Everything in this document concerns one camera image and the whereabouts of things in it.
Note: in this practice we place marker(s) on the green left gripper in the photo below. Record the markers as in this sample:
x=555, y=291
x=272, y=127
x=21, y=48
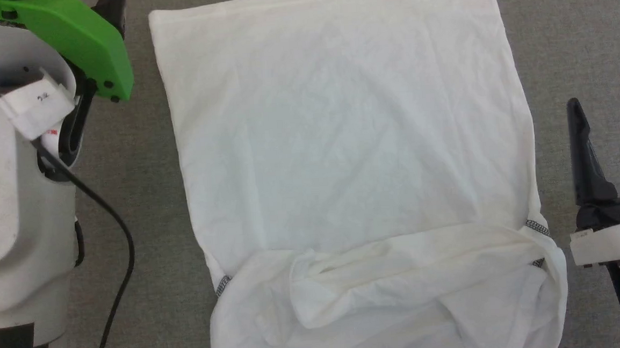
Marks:
x=75, y=32

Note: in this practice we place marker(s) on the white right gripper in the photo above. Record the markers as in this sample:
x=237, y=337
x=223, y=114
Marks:
x=615, y=230

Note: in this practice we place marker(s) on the white shirt with grey stitching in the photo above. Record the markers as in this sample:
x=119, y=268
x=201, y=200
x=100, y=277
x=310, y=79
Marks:
x=340, y=140

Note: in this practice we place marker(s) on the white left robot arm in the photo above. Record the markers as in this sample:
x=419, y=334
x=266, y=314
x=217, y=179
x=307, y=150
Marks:
x=11, y=214

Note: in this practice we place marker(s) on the grey fabric sofa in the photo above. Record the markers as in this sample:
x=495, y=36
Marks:
x=565, y=29

